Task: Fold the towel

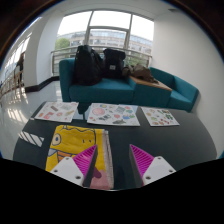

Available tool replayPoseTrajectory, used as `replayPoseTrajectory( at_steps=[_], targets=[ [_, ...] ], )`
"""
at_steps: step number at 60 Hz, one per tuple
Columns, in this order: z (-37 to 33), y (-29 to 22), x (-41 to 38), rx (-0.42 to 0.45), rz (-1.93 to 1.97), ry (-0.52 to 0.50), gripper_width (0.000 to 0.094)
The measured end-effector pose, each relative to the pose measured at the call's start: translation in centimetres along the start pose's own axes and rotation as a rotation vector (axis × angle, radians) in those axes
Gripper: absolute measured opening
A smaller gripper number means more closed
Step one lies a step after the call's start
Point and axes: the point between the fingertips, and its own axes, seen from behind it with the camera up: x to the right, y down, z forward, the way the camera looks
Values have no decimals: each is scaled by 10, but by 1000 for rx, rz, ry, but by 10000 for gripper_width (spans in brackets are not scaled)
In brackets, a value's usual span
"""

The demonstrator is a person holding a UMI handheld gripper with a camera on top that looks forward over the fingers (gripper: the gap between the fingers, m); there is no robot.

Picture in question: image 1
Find large black backpack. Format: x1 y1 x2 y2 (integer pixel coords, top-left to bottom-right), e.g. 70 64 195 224
72 44 104 87

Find yellow cartoon print towel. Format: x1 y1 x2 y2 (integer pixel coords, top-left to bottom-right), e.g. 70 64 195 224
45 124 115 191

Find brown jacket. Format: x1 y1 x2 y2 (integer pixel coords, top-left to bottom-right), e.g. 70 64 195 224
121 63 159 84

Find large colourful sticker sheet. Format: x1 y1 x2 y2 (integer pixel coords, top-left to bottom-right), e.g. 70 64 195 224
86 102 141 127

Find teal sofa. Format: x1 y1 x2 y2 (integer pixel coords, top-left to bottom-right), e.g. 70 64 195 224
58 58 200 113

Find wooden side table top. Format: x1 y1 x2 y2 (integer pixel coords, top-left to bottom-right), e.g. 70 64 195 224
129 75 173 92

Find small green-red sticker sheet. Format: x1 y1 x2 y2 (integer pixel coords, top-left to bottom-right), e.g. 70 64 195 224
140 106 180 127

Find black backpack with label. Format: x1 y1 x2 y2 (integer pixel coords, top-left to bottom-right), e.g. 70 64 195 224
101 48 127 80

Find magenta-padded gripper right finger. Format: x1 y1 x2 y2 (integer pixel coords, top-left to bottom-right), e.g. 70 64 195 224
128 143 177 188

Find pink-toned sticker sheet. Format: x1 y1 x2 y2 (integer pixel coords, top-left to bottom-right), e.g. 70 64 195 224
34 101 80 124

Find metal balcony railing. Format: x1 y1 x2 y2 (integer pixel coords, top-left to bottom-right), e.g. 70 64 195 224
50 45 153 76

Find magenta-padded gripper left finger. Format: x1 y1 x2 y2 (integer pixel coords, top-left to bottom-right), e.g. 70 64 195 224
49 144 99 188

